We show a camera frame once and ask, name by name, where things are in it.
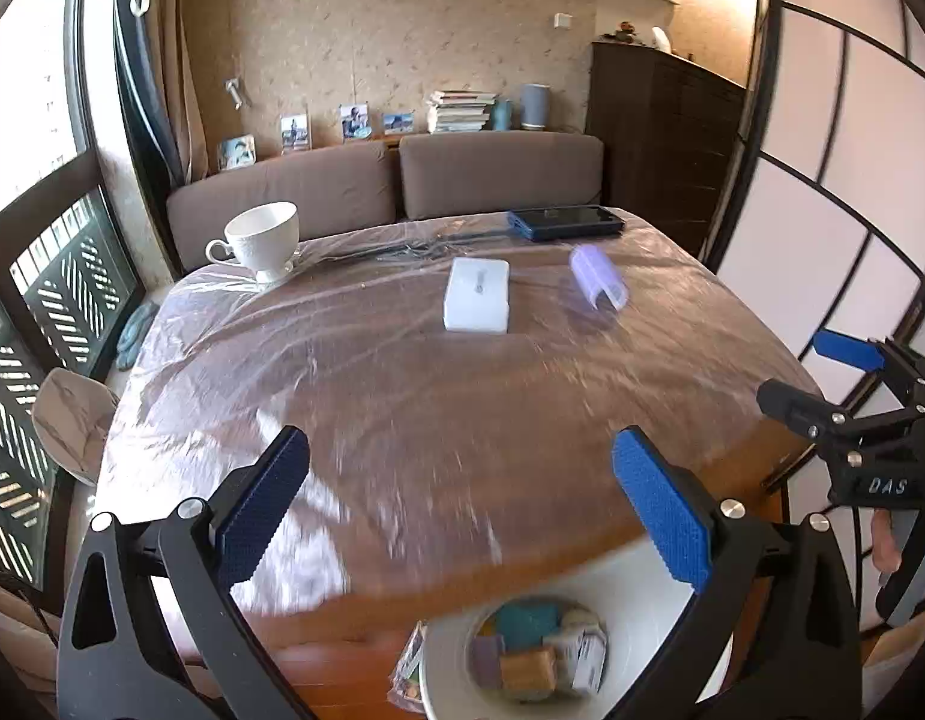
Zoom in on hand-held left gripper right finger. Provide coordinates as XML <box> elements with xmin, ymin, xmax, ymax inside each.
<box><xmin>612</xmin><ymin>425</ymin><xmax>863</xmax><ymax>720</ymax></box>

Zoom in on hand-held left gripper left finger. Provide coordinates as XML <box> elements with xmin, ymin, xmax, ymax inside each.
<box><xmin>55</xmin><ymin>425</ymin><xmax>317</xmax><ymax>720</ymax></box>

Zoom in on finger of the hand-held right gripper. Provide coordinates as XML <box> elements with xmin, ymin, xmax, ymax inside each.
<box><xmin>757</xmin><ymin>379</ymin><xmax>924</xmax><ymax>466</ymax></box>
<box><xmin>813</xmin><ymin>328</ymin><xmax>925</xmax><ymax>421</ymax></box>

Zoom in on white trash bin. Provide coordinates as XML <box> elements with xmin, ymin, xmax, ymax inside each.
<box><xmin>419</xmin><ymin>540</ymin><xmax>735</xmax><ymax>720</ymax></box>

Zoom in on person's right hand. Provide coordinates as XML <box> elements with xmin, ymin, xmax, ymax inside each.
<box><xmin>871</xmin><ymin>508</ymin><xmax>908</xmax><ymax>575</ymax></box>

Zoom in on teal packet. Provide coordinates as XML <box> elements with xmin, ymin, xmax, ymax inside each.
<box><xmin>498</xmin><ymin>604</ymin><xmax>564</xmax><ymax>651</ymax></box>

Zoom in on white panel sliding door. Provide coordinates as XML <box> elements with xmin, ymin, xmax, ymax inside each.
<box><xmin>702</xmin><ymin>0</ymin><xmax>925</xmax><ymax>638</ymax></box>

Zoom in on clear plastic packet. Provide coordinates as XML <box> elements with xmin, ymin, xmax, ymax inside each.
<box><xmin>387</xmin><ymin>621</ymin><xmax>427</xmax><ymax>710</ymax></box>

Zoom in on teal slippers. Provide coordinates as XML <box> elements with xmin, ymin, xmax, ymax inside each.
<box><xmin>118</xmin><ymin>300</ymin><xmax>161</xmax><ymax>370</ymax></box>

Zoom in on purple packet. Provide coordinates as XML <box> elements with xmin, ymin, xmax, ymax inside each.
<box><xmin>473</xmin><ymin>636</ymin><xmax>504</xmax><ymax>687</ymax></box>

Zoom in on purple hair roller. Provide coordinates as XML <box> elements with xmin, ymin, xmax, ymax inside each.
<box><xmin>569</xmin><ymin>244</ymin><xmax>630</xmax><ymax>312</ymax></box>

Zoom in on white embossed teacup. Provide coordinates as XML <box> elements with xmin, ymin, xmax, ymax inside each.
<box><xmin>205</xmin><ymin>201</ymin><xmax>300</xmax><ymax>284</ymax></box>

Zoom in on white plastic case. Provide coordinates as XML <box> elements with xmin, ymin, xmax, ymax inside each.
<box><xmin>442</xmin><ymin>256</ymin><xmax>512</xmax><ymax>334</ymax></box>

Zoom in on dark wooden cabinet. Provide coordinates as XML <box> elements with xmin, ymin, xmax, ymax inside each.
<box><xmin>586</xmin><ymin>41</ymin><xmax>749</xmax><ymax>263</ymax></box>

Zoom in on patterned balcony railing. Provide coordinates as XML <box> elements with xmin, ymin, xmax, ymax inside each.
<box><xmin>0</xmin><ymin>187</ymin><xmax>144</xmax><ymax>586</ymax></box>

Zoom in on brown sofa back cushion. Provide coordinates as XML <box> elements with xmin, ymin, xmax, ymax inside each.
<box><xmin>166</xmin><ymin>141</ymin><xmax>398</xmax><ymax>271</ymax></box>
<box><xmin>399</xmin><ymin>130</ymin><xmax>606</xmax><ymax>222</ymax></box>

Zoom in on blue grey speaker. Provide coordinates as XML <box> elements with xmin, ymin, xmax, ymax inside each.
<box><xmin>519</xmin><ymin>84</ymin><xmax>550</xmax><ymax>130</ymax></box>

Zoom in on stack of books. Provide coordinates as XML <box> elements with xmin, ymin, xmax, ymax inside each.
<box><xmin>426</xmin><ymin>90</ymin><xmax>499</xmax><ymax>134</ymax></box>

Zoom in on window curtain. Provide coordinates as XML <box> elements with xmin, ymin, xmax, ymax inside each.
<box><xmin>113</xmin><ymin>0</ymin><xmax>208</xmax><ymax>188</ymax></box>

